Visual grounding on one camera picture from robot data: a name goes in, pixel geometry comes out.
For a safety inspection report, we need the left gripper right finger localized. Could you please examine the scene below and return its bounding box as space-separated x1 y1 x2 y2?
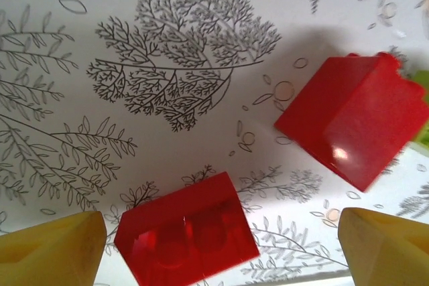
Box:
339 207 429 286

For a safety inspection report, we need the red lego brick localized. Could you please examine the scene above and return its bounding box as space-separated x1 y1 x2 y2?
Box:
273 52 428 194
113 171 261 286

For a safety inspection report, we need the green lego brick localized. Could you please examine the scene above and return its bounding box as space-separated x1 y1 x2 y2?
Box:
406 69 429 149

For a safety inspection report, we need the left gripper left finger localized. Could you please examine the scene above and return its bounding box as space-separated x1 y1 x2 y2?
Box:
0 211 108 286

